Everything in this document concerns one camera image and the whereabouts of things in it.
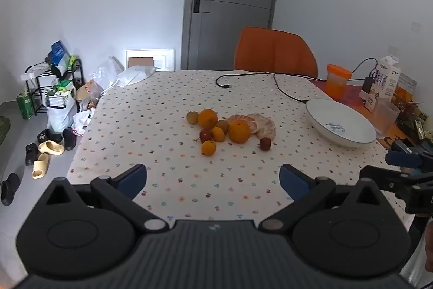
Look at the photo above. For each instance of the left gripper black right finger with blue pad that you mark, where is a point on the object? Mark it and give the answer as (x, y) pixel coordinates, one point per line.
(347, 231)

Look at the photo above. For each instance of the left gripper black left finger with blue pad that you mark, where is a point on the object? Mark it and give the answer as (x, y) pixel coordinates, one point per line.
(76, 232)

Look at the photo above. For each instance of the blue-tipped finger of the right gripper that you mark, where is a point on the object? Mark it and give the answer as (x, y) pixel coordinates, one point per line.
(409, 160)

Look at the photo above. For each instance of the small red fruit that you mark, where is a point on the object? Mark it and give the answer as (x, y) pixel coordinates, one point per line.
(265, 144)
(205, 135)

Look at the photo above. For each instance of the small orange kumquat front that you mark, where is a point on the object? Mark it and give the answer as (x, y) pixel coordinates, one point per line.
(208, 148)

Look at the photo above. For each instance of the large orange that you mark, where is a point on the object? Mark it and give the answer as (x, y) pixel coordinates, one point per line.
(207, 119)
(239, 131)

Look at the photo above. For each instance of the small orange tangerine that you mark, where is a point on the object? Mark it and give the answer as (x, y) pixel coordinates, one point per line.
(218, 134)

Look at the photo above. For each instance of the brownish small fruit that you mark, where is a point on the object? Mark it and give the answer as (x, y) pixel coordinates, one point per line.
(223, 124)

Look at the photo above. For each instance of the person's hand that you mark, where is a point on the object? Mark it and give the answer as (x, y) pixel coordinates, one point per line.
(429, 247)

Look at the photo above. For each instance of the clear plastic measuring cup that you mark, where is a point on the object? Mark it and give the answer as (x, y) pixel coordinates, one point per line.
(383, 116)

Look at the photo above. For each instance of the white bowl blue rim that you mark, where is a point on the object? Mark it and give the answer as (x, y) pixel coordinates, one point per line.
(339, 123)

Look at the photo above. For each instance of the red orange table mat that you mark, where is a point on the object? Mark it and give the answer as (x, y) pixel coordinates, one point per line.
(351, 99)

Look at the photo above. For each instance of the black power adapter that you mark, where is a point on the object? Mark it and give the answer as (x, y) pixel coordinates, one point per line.
(367, 84)

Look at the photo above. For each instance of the beige slipper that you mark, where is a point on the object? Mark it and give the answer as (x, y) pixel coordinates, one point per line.
(40, 166)
(51, 148)

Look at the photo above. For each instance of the white milk carton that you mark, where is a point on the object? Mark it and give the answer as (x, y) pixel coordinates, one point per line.
(384, 82)

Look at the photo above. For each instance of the black shoe near edge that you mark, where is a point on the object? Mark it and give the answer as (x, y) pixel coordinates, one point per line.
(8, 188)

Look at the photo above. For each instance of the black slipper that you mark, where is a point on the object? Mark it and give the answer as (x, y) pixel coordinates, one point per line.
(69, 138)
(48, 135)

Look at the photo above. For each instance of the orange lidded plastic cup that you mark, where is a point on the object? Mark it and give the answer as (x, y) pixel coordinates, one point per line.
(337, 78)

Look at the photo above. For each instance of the clear bag of snacks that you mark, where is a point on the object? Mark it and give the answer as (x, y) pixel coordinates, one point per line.
(88, 95)

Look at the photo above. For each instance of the green box on floor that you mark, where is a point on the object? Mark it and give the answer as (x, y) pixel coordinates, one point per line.
(24, 102)

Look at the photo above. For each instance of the black metal shoe rack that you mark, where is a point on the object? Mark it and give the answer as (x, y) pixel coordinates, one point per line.
(39, 79)

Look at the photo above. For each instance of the floral polka dot tablecloth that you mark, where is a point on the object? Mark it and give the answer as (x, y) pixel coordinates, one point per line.
(145, 123)

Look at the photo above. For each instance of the white cloth bag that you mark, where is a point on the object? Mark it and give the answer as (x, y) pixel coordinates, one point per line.
(130, 76)

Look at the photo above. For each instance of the orange chair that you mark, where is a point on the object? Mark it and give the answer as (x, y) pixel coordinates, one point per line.
(269, 50)

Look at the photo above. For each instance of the cardboard piece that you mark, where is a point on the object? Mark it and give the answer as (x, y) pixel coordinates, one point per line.
(140, 61)

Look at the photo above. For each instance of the blue package on rack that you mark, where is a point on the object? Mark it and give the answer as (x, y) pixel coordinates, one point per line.
(59, 56)

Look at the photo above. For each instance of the white framed board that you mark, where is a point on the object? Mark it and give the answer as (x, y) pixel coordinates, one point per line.
(162, 60)

